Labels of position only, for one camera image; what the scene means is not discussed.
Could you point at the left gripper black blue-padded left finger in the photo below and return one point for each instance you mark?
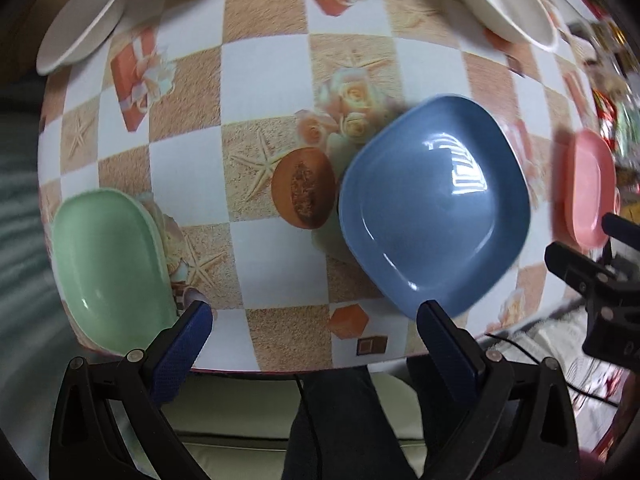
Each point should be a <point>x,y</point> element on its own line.
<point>85,440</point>

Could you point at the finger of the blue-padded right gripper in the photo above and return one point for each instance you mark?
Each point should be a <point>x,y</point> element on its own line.
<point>624,236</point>

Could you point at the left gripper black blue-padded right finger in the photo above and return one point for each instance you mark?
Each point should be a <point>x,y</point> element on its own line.
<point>487,417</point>

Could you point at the pink square plate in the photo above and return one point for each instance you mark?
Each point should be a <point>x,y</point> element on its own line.
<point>590,189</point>

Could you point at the blue square plate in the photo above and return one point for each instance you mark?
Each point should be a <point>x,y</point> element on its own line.
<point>436,206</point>

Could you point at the large white paper bowl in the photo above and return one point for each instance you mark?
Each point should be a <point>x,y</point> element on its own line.
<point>517,21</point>

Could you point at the green square plate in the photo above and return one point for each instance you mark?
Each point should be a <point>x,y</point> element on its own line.
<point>112,270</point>

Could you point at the patterned checkered tablecloth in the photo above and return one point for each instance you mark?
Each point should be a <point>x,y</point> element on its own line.
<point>233,122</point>

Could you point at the small white paper bowl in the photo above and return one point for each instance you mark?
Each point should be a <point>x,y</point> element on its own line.
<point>76,32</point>

